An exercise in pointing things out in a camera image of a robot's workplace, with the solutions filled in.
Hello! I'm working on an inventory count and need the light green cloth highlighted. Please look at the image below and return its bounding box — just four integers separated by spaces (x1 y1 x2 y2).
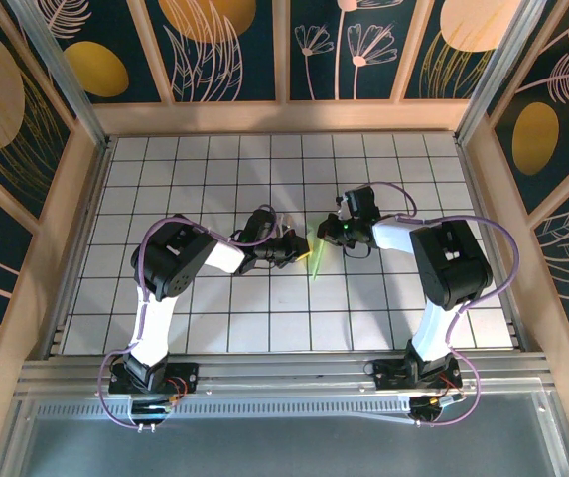
307 218 334 283

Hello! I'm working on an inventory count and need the grey metal sheet panel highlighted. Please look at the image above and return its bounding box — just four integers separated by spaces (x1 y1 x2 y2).
13 390 563 477

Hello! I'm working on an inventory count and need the aluminium side rail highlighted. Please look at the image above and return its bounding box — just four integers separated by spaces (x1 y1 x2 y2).
455 139 531 355
40 138 116 359

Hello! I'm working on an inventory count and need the wooden enclosure ledge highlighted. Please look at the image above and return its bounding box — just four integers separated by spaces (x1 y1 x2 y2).
87 100 477 136

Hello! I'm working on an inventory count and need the long aluminium mounting rail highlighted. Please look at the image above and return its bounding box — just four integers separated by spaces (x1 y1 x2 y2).
15 351 556 398

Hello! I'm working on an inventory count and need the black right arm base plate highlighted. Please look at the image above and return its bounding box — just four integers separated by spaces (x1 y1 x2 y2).
371 358 464 392

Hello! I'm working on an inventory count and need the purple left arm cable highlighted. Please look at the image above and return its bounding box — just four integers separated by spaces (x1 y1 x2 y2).
95 203 280 431

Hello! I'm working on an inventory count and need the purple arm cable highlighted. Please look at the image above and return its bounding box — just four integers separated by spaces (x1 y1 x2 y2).
367 182 522 429
95 203 280 431

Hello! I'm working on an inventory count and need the slotted grey cable duct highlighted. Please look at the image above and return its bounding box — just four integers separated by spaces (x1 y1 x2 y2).
35 399 414 419

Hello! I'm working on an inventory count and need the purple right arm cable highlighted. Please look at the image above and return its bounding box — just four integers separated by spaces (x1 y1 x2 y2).
367 182 522 429

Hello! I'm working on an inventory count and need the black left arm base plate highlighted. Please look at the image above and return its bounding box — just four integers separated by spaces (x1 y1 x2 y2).
108 361 201 397

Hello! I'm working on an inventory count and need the aluminium corner post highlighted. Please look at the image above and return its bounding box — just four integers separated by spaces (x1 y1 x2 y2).
455 0 558 145
8 0 112 148

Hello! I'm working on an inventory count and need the small circuit board with wires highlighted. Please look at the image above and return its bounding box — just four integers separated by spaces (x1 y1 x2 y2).
129 392 182 424
409 392 464 424

